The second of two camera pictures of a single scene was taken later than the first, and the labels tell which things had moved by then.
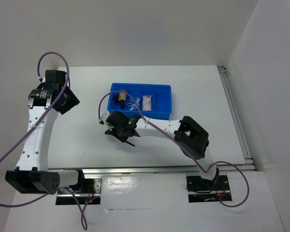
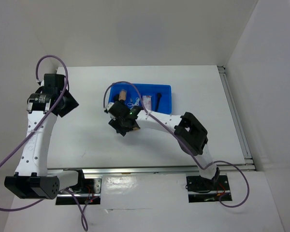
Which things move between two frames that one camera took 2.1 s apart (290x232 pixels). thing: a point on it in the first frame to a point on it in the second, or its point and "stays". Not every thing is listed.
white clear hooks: (134, 105) stays
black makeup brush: (129, 143) to (159, 96)
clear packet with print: (146, 101) stays
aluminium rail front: (222, 168) stays
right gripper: (111, 130) to (115, 124)
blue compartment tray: (154, 100) stays
